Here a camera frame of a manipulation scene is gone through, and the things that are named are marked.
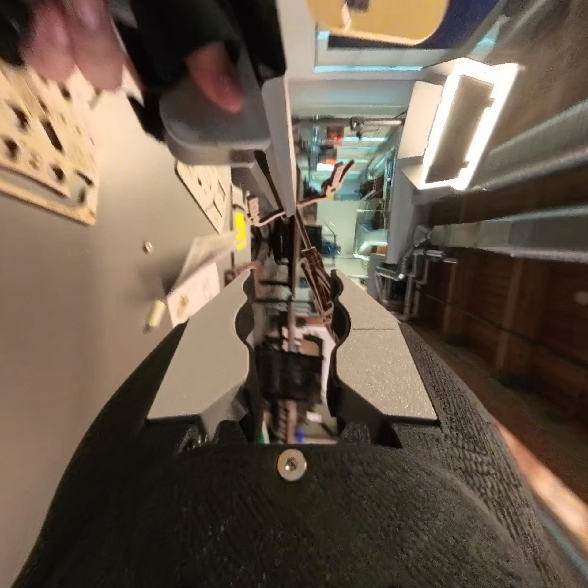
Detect person's left hand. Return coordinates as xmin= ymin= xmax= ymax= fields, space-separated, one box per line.
xmin=28 ymin=0 xmax=244 ymax=113

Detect wooden part sheet with holes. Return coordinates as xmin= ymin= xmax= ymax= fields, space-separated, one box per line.
xmin=0 ymin=60 xmax=99 ymax=226

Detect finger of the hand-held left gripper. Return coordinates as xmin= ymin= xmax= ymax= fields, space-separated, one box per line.
xmin=262 ymin=76 xmax=297 ymax=217

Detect wooden part sheet with cutouts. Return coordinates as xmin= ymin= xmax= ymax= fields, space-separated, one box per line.
xmin=175 ymin=162 xmax=232 ymax=232

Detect small white cylinder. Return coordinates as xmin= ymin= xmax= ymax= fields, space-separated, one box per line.
xmin=143 ymin=300 xmax=167 ymax=332

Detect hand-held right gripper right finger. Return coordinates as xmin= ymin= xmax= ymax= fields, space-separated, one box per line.
xmin=327 ymin=270 xmax=438 ymax=425

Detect wooden wheel assembly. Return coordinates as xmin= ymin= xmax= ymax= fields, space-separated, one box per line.
xmin=294 ymin=161 xmax=356 ymax=345

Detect ceiling light fixture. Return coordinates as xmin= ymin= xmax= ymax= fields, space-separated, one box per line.
xmin=420 ymin=62 xmax=526 ymax=191

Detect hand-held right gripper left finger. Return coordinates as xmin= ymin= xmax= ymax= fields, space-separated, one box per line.
xmin=147 ymin=270 xmax=258 ymax=435

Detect grey metal pipes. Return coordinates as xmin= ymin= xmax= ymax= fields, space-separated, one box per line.
xmin=374 ymin=225 xmax=458 ymax=322

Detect folded instruction paper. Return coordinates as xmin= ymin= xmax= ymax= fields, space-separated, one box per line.
xmin=166 ymin=234 xmax=251 ymax=324

